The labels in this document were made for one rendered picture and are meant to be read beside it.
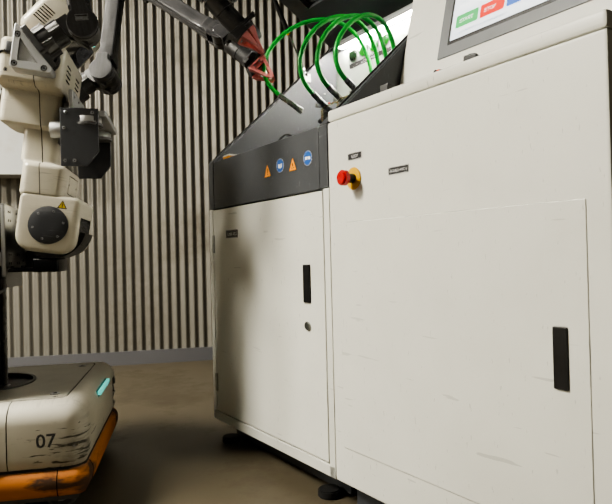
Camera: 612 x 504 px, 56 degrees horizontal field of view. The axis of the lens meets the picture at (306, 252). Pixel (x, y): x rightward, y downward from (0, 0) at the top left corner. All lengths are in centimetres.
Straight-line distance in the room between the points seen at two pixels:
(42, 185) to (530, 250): 128
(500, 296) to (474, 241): 11
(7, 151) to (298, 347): 245
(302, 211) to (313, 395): 48
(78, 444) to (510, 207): 115
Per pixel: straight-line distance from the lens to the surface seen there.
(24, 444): 161
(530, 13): 143
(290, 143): 160
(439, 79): 120
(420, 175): 121
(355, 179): 135
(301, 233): 154
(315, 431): 157
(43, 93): 183
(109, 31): 219
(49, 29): 171
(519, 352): 106
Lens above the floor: 62
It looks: level
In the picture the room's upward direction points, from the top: 1 degrees counter-clockwise
